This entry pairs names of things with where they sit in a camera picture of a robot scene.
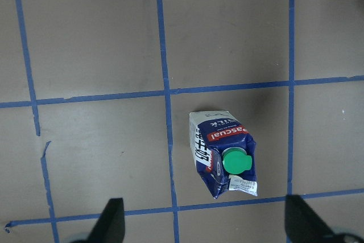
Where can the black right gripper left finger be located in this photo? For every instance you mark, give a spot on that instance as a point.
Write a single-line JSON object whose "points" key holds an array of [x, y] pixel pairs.
{"points": [[110, 227]]}

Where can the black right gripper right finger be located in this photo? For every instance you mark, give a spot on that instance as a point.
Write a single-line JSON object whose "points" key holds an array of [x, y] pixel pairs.
{"points": [[303, 224]]}

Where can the blue white milk carton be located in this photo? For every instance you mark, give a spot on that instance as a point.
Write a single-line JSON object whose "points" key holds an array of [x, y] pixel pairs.
{"points": [[223, 152]]}

